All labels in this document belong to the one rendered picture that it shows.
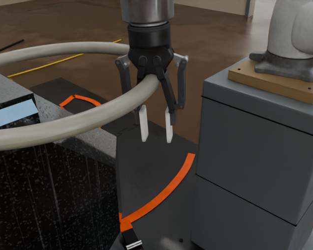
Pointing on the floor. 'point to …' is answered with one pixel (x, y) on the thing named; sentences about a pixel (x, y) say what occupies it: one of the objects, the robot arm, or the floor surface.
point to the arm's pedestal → (257, 169)
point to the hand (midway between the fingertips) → (156, 125)
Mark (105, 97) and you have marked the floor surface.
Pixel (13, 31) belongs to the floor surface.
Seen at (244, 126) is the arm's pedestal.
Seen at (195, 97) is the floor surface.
